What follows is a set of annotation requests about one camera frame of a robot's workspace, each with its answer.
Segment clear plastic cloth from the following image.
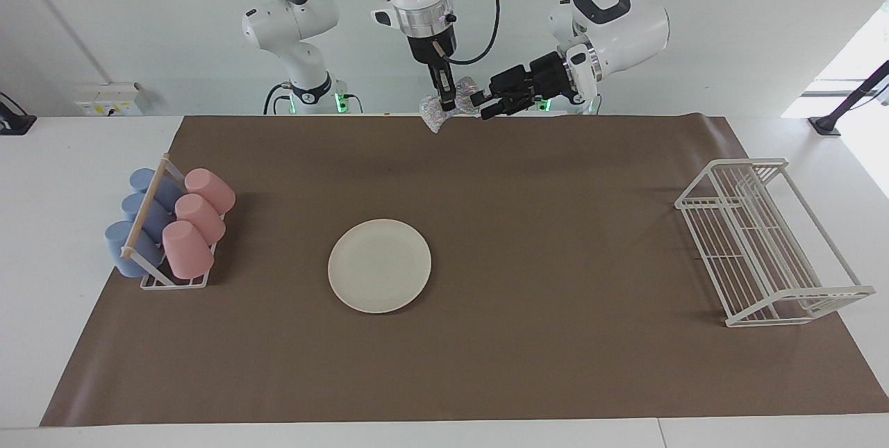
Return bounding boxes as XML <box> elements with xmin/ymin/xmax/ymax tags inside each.
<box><xmin>419</xmin><ymin>76</ymin><xmax>482</xmax><ymax>135</ymax></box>

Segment cream round plate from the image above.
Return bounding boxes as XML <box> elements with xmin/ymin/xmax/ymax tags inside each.
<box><xmin>327</xmin><ymin>218</ymin><xmax>433</xmax><ymax>315</ymax></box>

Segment pink plastic cup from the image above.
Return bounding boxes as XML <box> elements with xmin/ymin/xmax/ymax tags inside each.
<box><xmin>162</xmin><ymin>220</ymin><xmax>215</xmax><ymax>280</ymax></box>
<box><xmin>184</xmin><ymin>168</ymin><xmax>236</xmax><ymax>215</ymax></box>
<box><xmin>174</xmin><ymin>194</ymin><xmax>226</xmax><ymax>246</ymax></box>

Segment brown table mat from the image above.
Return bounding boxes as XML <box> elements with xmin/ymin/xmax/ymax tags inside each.
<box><xmin>40</xmin><ymin>113</ymin><xmax>889</xmax><ymax>428</ymax></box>

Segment blue plastic cup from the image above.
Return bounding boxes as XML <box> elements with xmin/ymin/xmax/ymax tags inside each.
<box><xmin>122</xmin><ymin>192</ymin><xmax>175</xmax><ymax>244</ymax></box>
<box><xmin>129</xmin><ymin>168</ymin><xmax>185</xmax><ymax>211</ymax></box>
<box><xmin>105</xmin><ymin>221</ymin><xmax>165</xmax><ymax>278</ymax></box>

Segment white cup holder rack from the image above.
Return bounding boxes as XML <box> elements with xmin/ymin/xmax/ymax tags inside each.
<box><xmin>120</xmin><ymin>154</ymin><xmax>227</xmax><ymax>290</ymax></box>

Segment black low stand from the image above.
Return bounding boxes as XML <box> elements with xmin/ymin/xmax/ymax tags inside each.
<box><xmin>0</xmin><ymin>92</ymin><xmax>38</xmax><ymax>136</ymax></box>

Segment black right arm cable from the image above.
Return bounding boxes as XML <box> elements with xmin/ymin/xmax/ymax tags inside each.
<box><xmin>236</xmin><ymin>0</ymin><xmax>501</xmax><ymax>66</ymax></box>

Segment black right base cable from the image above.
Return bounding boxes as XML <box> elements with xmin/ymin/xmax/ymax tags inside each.
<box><xmin>264</xmin><ymin>83</ymin><xmax>294</xmax><ymax>115</ymax></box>

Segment white wire dish rack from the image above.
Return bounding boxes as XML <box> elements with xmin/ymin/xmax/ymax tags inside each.
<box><xmin>674</xmin><ymin>158</ymin><xmax>876</xmax><ymax>328</ymax></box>

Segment white wall socket box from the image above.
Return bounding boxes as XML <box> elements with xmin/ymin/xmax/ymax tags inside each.
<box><xmin>75</xmin><ymin>82</ymin><xmax>144</xmax><ymax>117</ymax></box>

